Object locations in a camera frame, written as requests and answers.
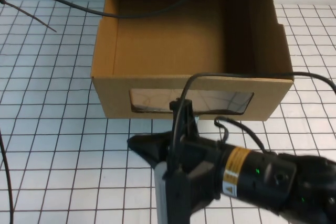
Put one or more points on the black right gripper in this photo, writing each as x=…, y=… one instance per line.
x=147, y=148

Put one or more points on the windowed cardboard drawer with front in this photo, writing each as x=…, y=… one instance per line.
x=162, y=51

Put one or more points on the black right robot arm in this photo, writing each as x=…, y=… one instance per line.
x=262, y=176

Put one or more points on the white grid-pattern tablecloth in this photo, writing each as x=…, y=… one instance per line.
x=65, y=169

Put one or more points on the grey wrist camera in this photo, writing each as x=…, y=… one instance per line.
x=173, y=195

